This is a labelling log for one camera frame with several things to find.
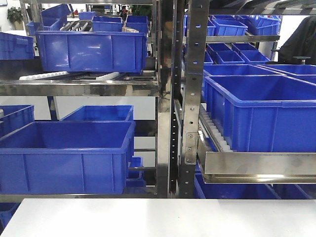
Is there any white roller track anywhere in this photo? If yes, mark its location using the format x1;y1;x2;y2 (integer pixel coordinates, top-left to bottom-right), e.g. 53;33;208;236
199;106;233;152

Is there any blue bin behind lower left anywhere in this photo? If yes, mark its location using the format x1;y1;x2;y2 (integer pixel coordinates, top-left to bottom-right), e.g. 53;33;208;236
60;105;134;121

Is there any perforated steel rack upright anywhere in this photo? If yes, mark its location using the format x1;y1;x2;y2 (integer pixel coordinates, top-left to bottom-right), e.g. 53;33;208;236
178;0;210;198

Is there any blue bin upper left shelf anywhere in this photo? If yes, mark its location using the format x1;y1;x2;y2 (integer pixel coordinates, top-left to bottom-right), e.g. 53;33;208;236
36;31;147;73

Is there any large blue bin on shelf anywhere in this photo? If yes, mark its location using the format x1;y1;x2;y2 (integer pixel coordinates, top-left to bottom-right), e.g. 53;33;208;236
205;76;316;152

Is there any large blue bin lower left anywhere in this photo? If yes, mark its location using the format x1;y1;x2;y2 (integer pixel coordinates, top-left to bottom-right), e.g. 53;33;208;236
0;121;135;195

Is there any left steel shelf rail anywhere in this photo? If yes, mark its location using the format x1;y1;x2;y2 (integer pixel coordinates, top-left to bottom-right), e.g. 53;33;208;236
0;80;160;96

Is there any steel shelf rail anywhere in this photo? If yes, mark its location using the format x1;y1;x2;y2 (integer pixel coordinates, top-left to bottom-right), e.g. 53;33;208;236
197;134;316;184
0;80;160;96

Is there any steel shelf front rail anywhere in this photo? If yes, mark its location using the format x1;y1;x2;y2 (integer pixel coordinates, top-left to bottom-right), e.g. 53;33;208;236
197;134;316;184

